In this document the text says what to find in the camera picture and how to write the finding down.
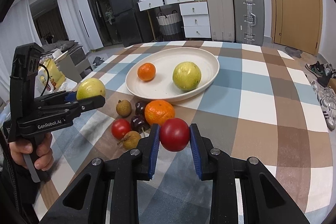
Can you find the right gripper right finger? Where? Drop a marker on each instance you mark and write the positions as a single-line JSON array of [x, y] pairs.
[[263, 197]]

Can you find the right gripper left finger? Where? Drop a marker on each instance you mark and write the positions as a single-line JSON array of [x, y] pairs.
[[108, 187]]

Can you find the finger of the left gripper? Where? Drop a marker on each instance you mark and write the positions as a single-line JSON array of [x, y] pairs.
[[69, 111], [58, 98]]

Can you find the large yellow-green passion fruit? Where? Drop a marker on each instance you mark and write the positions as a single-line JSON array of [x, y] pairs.
[[90, 88]]

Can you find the orange mandarin with stem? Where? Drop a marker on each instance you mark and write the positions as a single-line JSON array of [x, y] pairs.
[[146, 72]]

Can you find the red cherry tomato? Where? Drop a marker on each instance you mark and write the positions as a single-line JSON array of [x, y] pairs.
[[119, 128], [174, 134]]

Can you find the smaller yellow-green passion fruit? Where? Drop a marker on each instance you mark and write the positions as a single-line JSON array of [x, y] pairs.
[[187, 76]]

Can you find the yellow snack bag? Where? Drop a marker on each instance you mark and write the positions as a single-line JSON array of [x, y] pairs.
[[49, 78]]

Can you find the brown longan with stem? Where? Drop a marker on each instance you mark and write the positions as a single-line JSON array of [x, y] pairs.
[[130, 140]]

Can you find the dark cherry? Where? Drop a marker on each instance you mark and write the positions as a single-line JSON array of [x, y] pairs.
[[139, 124], [140, 108]]

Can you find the checkered tablecloth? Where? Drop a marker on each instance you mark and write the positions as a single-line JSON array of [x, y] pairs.
[[261, 104]]

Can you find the cream round plate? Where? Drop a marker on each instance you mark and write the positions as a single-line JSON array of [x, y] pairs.
[[162, 86]]

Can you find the black refrigerator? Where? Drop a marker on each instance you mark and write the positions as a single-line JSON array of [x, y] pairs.
[[132, 25]]

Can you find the woven laundry basket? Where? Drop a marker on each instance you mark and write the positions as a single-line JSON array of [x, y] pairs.
[[170, 25]]

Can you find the white drawer desk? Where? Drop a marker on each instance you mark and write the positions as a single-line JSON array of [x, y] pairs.
[[195, 15]]

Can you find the beige suitcase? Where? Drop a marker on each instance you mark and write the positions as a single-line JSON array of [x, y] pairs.
[[222, 20]]

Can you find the silver suitcase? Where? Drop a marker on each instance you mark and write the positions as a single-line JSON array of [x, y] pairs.
[[249, 21]]

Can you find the wooden door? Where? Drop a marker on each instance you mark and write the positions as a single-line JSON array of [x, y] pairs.
[[297, 24]]

